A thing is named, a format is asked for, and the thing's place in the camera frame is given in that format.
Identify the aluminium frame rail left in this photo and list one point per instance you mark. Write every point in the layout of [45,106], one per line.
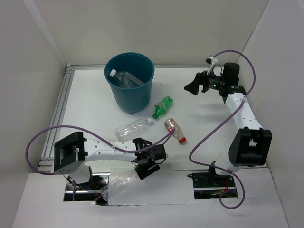
[47,156]

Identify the green plastic bottle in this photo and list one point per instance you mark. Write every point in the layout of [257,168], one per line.
[162,107]

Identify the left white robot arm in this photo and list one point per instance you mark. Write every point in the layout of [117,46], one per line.
[73,152]

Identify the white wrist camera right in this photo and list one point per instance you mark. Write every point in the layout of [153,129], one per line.
[211,61]

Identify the crushed clear bottle front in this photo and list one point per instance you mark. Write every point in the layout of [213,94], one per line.
[117,183]

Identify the clear bottle white label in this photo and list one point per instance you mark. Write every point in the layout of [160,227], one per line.
[124,79]

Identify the teal plastic bin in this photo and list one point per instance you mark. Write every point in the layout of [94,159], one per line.
[131,100]

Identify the aluminium frame rail back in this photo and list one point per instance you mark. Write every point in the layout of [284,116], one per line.
[93,67]

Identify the aluminium frame rail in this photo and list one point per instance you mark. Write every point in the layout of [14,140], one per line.
[93,67]
[47,156]

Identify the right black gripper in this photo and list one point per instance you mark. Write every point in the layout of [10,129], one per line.
[193,87]

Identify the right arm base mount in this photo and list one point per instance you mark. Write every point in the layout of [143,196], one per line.
[209,185]

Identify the clear bottle red cap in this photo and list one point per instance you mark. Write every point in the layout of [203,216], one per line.
[172,126]

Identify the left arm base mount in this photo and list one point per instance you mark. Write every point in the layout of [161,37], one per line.
[87,191]

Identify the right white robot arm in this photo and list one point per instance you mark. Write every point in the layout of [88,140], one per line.
[251,144]

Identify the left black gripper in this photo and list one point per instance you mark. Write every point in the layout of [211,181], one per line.
[143,172]

